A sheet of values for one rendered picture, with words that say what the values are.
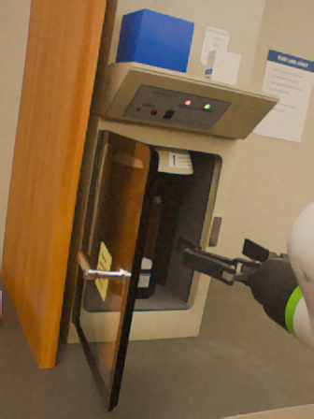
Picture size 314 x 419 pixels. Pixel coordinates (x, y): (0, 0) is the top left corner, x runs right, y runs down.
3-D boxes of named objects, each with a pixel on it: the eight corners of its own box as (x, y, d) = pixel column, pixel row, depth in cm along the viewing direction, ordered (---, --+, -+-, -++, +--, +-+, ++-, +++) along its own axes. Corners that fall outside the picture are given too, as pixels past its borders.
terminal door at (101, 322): (78, 325, 99) (107, 128, 91) (112, 417, 71) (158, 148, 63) (74, 325, 99) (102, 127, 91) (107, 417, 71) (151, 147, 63)
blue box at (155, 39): (114, 64, 89) (121, 14, 87) (162, 73, 94) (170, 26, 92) (135, 63, 81) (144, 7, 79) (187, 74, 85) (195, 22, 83)
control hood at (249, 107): (98, 116, 91) (107, 63, 89) (239, 138, 106) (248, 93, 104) (121, 121, 81) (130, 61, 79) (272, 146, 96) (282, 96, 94)
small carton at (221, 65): (203, 81, 96) (208, 51, 95) (226, 86, 97) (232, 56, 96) (210, 80, 91) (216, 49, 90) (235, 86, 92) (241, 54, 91)
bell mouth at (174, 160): (104, 155, 114) (107, 132, 113) (171, 164, 122) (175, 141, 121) (133, 168, 99) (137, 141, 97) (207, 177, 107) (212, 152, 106)
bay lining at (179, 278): (55, 268, 122) (75, 126, 115) (149, 270, 134) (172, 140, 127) (85, 310, 101) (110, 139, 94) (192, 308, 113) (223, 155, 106)
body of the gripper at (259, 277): (315, 266, 70) (277, 246, 78) (268, 265, 66) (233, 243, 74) (303, 313, 71) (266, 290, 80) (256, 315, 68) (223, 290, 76)
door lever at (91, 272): (107, 265, 79) (109, 249, 78) (121, 287, 70) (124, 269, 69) (74, 262, 77) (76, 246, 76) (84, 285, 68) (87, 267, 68)
